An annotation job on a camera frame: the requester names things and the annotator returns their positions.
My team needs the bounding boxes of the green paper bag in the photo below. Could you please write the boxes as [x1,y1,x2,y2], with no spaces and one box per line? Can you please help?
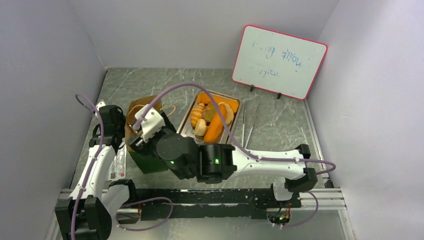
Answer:
[124,95,168,174]

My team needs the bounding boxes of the small round fake bun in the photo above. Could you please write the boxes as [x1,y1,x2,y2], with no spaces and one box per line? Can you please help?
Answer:
[194,118,208,137]

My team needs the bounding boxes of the fake croissant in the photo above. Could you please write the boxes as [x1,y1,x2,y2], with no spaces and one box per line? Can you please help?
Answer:
[190,103,205,127]

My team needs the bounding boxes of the orange fake baguette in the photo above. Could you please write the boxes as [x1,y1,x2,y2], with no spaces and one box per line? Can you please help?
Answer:
[203,102,227,143]

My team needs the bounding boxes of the brown bread slice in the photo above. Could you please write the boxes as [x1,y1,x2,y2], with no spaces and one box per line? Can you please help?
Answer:
[202,104,216,123]

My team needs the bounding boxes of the pale crescent fake bread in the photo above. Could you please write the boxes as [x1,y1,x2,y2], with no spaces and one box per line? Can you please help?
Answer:
[218,102,235,125]

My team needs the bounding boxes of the metal tongs white handles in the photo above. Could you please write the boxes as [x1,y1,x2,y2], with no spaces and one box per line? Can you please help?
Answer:
[241,103,261,148]

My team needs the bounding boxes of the braided fake bread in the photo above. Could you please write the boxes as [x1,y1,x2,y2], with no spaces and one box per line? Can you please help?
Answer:
[197,92,240,113]

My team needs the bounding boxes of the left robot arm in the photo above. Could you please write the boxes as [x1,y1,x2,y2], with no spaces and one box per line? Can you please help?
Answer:
[55,105,139,240]

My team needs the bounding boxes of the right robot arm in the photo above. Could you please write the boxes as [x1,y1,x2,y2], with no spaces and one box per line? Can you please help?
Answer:
[126,109,318,207]

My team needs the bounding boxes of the clear plastic packet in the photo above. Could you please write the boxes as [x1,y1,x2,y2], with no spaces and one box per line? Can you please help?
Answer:
[107,145,127,181]

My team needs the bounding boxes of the metal tray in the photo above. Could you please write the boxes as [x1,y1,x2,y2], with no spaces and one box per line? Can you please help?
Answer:
[177,90,243,144]

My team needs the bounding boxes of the black base beam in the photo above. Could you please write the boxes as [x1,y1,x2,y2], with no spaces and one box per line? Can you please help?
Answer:
[118,187,302,221]

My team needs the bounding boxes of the red framed whiteboard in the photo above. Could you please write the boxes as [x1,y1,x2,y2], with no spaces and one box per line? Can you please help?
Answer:
[232,24,328,100]

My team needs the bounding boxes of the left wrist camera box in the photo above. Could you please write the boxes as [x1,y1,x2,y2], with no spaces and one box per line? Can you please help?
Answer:
[94,100,106,118]

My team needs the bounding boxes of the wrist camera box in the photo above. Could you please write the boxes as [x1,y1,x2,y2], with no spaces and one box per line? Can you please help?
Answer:
[94,100,106,118]
[131,104,166,143]

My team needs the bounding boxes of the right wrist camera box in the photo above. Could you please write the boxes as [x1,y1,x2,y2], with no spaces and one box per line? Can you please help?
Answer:
[131,104,166,143]

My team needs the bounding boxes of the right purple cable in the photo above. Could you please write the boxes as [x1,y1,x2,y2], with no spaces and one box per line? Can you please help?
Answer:
[132,82,337,230]

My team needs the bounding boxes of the aluminium frame rail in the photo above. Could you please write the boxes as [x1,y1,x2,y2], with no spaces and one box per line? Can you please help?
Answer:
[54,188,348,213]

